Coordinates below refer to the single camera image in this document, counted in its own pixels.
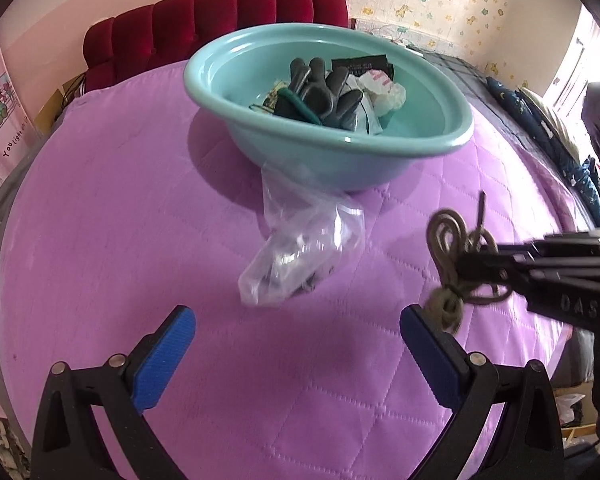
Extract purple quilted blanket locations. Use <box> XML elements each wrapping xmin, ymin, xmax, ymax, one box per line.
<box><xmin>0</xmin><ymin>56</ymin><xmax>577</xmax><ymax>480</ymax></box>

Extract red velvet tufted sofa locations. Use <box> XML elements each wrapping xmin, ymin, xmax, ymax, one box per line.
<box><xmin>83</xmin><ymin>0</ymin><xmax>350</xmax><ymax>93</ymax></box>

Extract cardboard box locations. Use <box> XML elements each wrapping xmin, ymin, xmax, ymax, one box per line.
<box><xmin>31</xmin><ymin>72</ymin><xmax>89</xmax><ymax>137</ymax></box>

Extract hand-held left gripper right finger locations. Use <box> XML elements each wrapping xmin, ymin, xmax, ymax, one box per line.
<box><xmin>400</xmin><ymin>305</ymin><xmax>566</xmax><ymax>480</ymax></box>

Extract grey mattress cover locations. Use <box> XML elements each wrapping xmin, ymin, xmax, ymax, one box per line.
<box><xmin>0</xmin><ymin>160</ymin><xmax>37</xmax><ymax>438</ymax></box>

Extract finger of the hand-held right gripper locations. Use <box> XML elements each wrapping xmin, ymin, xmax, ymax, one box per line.
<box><xmin>456</xmin><ymin>254</ymin><xmax>600</xmax><ymax>287</ymax></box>
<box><xmin>510</xmin><ymin>232</ymin><xmax>600</xmax><ymax>262</ymax></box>

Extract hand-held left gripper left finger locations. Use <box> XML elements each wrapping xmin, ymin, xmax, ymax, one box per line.
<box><xmin>30</xmin><ymin>305</ymin><xmax>197</xmax><ymax>480</ymax></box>

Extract white power strip with cables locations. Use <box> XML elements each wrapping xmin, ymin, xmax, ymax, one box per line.
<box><xmin>375</xmin><ymin>22</ymin><xmax>421</xmax><ymax>51</ymax></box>

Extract clear plastic zip bag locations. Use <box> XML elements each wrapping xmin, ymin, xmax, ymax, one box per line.
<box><xmin>238</xmin><ymin>161</ymin><xmax>366</xmax><ymax>307</ymax></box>

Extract pair of grey work gloves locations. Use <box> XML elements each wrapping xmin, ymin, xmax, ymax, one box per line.
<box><xmin>273</xmin><ymin>57</ymin><xmax>366</xmax><ymax>129</ymax></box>

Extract white plastic bag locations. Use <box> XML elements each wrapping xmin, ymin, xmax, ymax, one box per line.
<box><xmin>554</xmin><ymin>391</ymin><xmax>589</xmax><ymax>429</ymax></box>

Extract white pink packet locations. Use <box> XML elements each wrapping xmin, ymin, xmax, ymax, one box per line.
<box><xmin>355</xmin><ymin>67</ymin><xmax>407</xmax><ymax>117</ymax></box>

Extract teal plastic basin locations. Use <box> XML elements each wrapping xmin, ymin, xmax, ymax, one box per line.
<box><xmin>183</xmin><ymin>23</ymin><xmax>475</xmax><ymax>192</ymax></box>

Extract pink cartoon printed curtain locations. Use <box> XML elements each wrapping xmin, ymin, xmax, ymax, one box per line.
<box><xmin>0</xmin><ymin>27</ymin><xmax>37</xmax><ymax>207</ymax></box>

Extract white pillow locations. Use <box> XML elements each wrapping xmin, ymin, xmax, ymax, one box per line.
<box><xmin>516</xmin><ymin>86</ymin><xmax>582</xmax><ymax>162</ymax></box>

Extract brown cord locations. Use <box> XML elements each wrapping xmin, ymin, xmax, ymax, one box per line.
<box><xmin>426</xmin><ymin>192</ymin><xmax>514</xmax><ymax>334</ymax></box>

